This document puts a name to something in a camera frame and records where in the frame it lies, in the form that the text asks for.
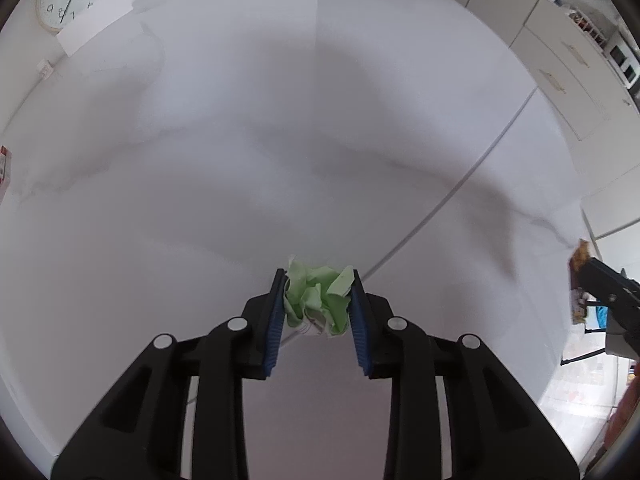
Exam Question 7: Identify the rack of small jars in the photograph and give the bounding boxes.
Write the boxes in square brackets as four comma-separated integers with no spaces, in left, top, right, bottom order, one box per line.
[564,4,610,45]

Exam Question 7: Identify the white card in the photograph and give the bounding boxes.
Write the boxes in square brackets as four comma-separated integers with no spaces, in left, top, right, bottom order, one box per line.
[56,0,135,57]

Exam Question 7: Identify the white appliance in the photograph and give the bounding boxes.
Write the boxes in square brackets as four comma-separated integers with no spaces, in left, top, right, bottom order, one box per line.
[606,34,640,88]

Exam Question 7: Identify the person's right forearm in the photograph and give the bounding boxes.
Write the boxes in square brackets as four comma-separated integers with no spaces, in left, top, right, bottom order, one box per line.
[602,360,640,466]

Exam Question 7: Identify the brown snack wrapper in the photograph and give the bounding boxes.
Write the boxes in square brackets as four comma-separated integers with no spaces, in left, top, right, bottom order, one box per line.
[568,239,592,327]

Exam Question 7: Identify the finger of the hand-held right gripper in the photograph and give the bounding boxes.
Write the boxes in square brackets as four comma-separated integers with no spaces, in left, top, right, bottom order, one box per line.
[581,257,640,311]
[580,301,640,337]

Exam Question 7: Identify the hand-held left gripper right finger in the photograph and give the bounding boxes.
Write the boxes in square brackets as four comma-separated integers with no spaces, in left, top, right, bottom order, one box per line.
[349,269,582,480]

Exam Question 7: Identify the white cabinet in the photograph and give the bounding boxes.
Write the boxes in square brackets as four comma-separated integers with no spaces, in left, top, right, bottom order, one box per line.
[509,0,640,198]

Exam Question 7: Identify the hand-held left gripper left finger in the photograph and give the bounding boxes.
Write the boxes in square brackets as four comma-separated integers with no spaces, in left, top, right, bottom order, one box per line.
[50,268,287,480]

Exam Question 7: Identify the green paper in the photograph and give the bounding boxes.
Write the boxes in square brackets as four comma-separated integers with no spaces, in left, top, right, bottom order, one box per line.
[282,255,355,338]

